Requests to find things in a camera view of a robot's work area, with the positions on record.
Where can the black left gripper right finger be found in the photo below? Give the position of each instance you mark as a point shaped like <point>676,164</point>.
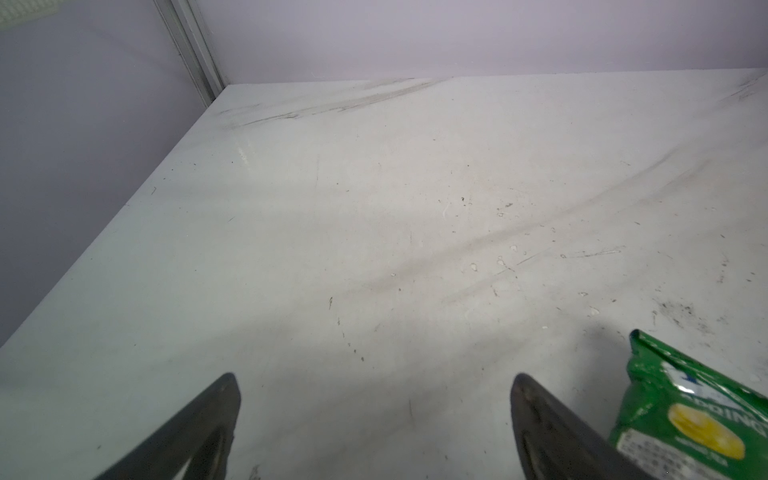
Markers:
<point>554,443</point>

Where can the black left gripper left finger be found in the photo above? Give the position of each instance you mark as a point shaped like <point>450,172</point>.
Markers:
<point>195,442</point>

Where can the green candy bag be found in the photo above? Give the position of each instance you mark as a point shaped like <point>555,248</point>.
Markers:
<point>680,419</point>

